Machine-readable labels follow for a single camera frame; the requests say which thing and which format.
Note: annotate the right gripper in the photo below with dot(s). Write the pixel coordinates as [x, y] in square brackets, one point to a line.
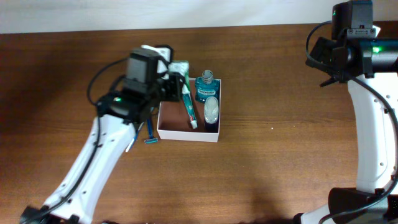
[323, 48]

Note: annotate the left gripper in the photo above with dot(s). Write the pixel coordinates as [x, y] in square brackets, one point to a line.
[174, 80]

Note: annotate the green toothpaste tube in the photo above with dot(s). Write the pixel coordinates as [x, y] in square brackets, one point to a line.
[190, 110]

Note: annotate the green white soap box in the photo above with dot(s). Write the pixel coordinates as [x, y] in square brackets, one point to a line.
[182, 67]

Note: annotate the teal mouthwash bottle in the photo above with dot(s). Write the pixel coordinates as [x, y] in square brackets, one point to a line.
[206, 86]

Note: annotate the blue white toothbrush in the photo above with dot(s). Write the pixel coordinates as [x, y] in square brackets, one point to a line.
[129, 147]

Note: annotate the dark blue pump bottle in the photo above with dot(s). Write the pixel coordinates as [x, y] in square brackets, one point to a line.
[211, 114]

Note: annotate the blue disposable razor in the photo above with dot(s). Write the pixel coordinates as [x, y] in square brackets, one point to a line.
[151, 139]

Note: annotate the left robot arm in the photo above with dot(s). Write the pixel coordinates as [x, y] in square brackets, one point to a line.
[119, 115]

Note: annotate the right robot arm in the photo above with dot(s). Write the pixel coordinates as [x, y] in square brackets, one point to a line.
[369, 68]

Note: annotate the pink open cardboard box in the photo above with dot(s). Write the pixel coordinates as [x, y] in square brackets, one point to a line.
[173, 122]

